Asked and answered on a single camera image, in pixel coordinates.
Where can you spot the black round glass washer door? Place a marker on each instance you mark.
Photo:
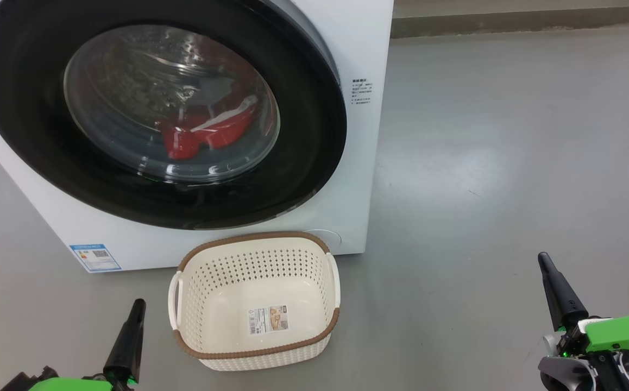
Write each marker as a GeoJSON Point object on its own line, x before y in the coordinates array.
{"type": "Point", "coordinates": [303, 163]}

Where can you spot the white front-load washing machine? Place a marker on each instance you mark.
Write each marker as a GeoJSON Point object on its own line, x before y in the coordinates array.
{"type": "Point", "coordinates": [358, 190]}

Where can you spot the paper product label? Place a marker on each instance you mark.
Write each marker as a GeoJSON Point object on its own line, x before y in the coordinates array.
{"type": "Point", "coordinates": [268, 319]}

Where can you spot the red and white garment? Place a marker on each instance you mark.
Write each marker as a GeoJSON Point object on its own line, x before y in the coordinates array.
{"type": "Point", "coordinates": [222, 133]}

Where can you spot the blue energy label sticker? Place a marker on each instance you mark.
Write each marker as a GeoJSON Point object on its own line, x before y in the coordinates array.
{"type": "Point", "coordinates": [95, 258]}

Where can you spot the cream perforated laundry basket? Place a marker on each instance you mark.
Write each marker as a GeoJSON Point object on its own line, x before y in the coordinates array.
{"type": "Point", "coordinates": [227, 331]}

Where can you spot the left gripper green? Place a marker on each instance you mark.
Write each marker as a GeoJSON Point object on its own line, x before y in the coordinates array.
{"type": "Point", "coordinates": [70, 384]}

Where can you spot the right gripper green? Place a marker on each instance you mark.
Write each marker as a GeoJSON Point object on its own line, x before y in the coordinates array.
{"type": "Point", "coordinates": [624, 332]}

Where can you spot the round white filter cover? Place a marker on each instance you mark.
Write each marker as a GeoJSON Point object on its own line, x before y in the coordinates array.
{"type": "Point", "coordinates": [332, 239]}

